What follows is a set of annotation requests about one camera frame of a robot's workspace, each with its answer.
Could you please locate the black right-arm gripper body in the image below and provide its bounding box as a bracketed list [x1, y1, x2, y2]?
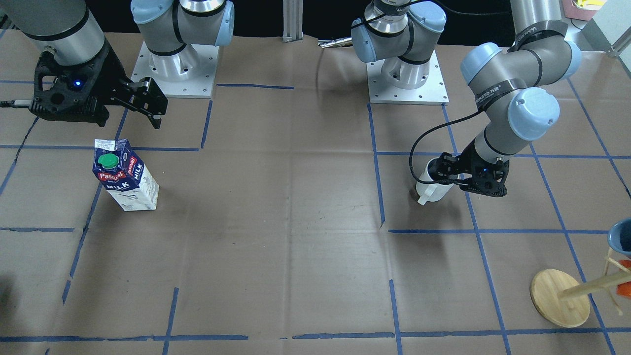
[29, 40, 129, 127]

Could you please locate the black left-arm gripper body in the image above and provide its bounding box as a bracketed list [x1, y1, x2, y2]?
[460, 141, 510, 197]

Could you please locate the white ceramic mug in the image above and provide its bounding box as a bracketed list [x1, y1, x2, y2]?
[415, 158, 455, 205]

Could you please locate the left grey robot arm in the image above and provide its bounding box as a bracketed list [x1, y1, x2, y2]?
[351, 0, 582, 205]

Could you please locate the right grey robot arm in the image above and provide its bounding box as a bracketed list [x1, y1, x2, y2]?
[1, 0, 235, 130]

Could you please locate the blue white milk carton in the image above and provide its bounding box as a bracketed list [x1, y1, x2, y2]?
[93, 139, 159, 212]

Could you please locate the wooden mug tree stand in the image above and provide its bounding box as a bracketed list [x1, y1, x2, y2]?
[529, 249, 631, 328]

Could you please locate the blue mug on stand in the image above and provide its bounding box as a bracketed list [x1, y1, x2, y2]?
[607, 218, 631, 259]

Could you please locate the orange mug on stand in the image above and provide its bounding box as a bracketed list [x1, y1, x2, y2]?
[617, 259, 631, 298]

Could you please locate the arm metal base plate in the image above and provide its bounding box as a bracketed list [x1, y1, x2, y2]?
[132, 43, 221, 99]
[367, 52, 450, 105]

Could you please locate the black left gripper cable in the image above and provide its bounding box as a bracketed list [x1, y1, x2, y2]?
[408, 0, 513, 190]

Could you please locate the aluminium profile post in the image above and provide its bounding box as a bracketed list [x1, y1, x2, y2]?
[282, 0, 304, 43]

